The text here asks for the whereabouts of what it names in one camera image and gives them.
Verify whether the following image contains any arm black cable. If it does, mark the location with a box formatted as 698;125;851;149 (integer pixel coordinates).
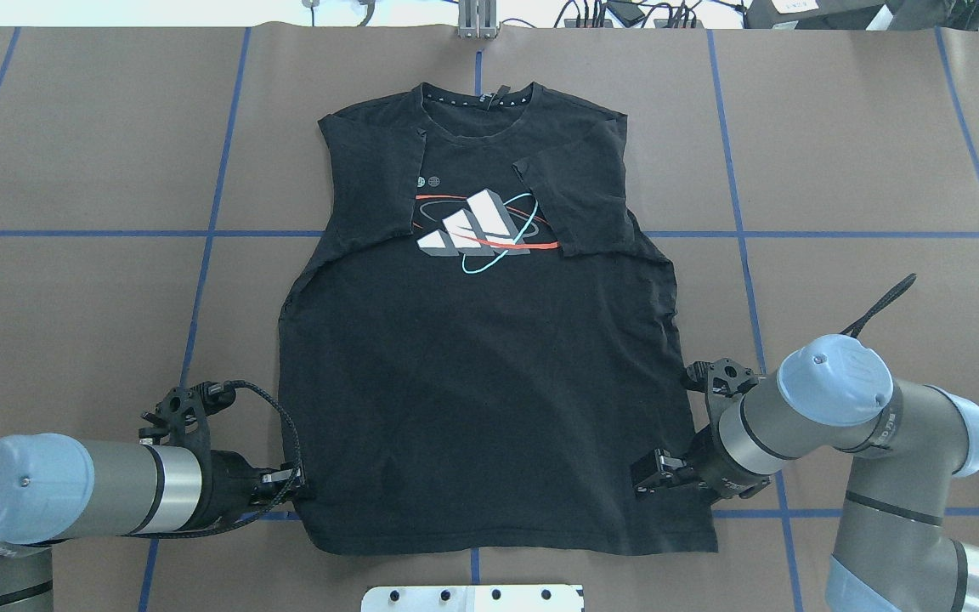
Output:
840;273;918;341
116;380;308;538

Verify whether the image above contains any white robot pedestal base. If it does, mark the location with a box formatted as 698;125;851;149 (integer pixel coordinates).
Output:
360;584;586;611

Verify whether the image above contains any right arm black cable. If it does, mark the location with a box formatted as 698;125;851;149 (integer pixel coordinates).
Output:
840;273;918;341

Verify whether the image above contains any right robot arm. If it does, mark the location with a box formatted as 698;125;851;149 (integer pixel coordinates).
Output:
631;334;979;611

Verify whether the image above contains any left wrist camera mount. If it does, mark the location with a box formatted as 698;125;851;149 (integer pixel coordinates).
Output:
139;381;236;454

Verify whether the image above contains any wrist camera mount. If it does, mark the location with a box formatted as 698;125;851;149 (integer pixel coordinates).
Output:
139;381;236;454
680;358;766;423

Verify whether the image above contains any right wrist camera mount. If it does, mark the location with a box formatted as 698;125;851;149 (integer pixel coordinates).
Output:
680;358;766;423

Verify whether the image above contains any aluminium frame post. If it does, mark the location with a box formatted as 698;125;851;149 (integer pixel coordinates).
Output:
456;0;500;40

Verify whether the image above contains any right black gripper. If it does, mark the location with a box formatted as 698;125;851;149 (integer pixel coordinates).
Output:
631;425;772;502

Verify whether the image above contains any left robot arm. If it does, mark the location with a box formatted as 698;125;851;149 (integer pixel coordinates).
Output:
0;433;303;611

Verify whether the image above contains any black graphic t-shirt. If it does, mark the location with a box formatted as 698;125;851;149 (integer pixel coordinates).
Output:
277;82;718;555

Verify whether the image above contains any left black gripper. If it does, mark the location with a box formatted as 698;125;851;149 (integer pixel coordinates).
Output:
199;450;308;528

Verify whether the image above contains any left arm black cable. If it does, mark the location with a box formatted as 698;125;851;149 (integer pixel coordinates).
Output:
116;380;308;538

